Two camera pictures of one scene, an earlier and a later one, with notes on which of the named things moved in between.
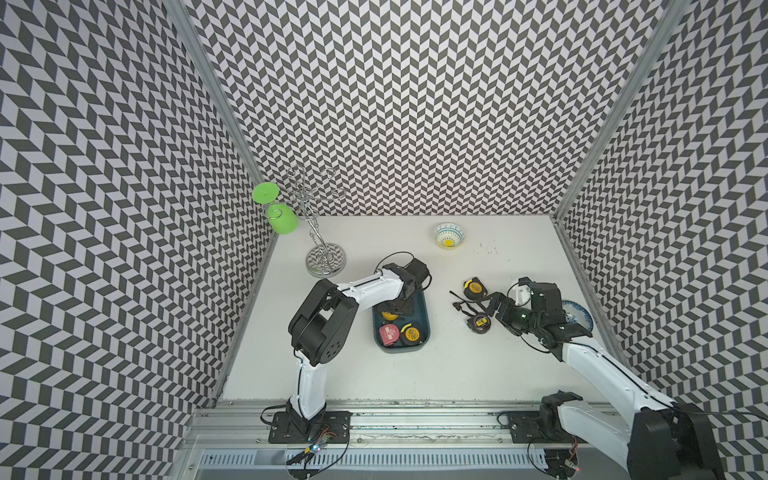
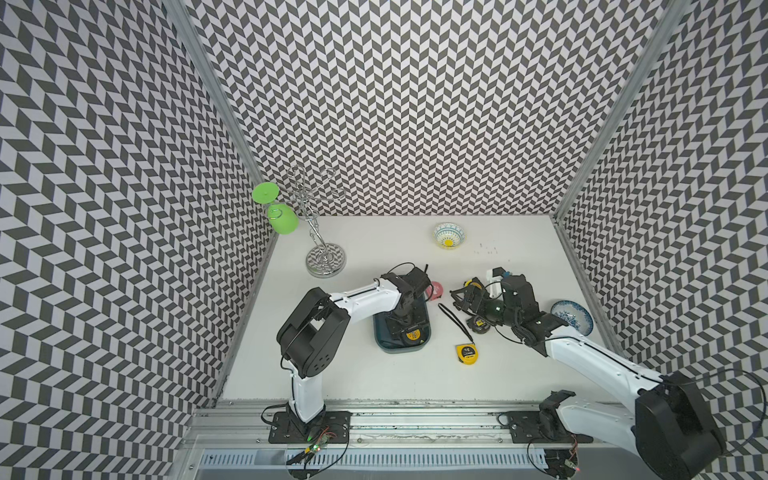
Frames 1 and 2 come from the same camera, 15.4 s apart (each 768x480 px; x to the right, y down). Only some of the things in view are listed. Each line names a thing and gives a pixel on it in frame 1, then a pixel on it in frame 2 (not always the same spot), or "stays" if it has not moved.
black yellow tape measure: (474, 289) stays
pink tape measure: (389, 334) -> (437, 290)
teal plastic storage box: (402, 327) stays
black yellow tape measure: (479, 323) stays
